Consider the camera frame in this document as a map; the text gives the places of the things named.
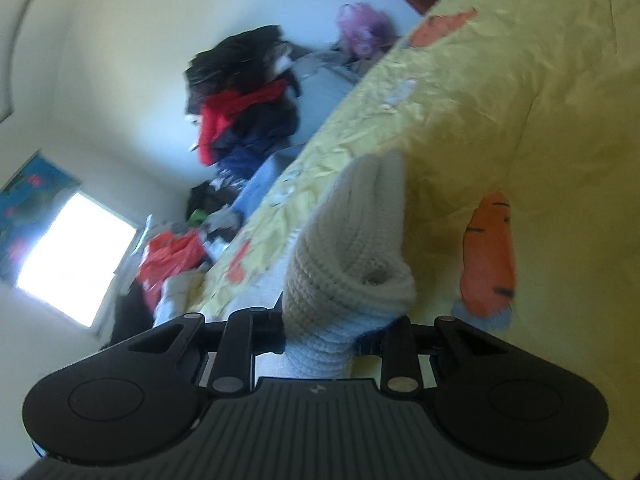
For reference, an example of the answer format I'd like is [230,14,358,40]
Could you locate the blue wall poster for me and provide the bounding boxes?
[0,152,83,281]

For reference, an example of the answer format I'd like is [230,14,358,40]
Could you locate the light blue knit cloth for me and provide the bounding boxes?
[235,147,303,221]

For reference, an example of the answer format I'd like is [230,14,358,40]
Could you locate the window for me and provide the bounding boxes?
[15,191,138,328]

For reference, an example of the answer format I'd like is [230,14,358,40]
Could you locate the red plastic bag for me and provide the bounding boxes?
[137,232,206,306]

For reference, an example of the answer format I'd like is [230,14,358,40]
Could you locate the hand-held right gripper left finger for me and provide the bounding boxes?
[102,294,288,396]

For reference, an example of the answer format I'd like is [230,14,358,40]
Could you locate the black cloth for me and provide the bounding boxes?
[107,280,156,346]

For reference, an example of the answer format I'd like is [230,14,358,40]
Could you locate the black jacket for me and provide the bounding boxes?
[185,25,301,116]

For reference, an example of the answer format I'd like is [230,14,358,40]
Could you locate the grey cloth bundle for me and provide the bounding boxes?
[290,55,361,106]

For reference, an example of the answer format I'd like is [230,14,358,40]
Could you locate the red jacket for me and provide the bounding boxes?
[197,79,288,166]

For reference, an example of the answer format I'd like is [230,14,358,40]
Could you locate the white knit sweater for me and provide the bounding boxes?
[250,152,418,381]

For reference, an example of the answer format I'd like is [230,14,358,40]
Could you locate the dark navy jacket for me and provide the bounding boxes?
[210,105,301,181]

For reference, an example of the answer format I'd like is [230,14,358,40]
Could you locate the pink plastic bag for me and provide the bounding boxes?
[335,2,401,61]

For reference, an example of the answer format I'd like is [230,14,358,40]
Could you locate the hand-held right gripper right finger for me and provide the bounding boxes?
[356,315,546,395]

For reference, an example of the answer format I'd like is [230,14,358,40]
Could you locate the yellow printed bedsheet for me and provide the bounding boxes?
[192,0,640,480]

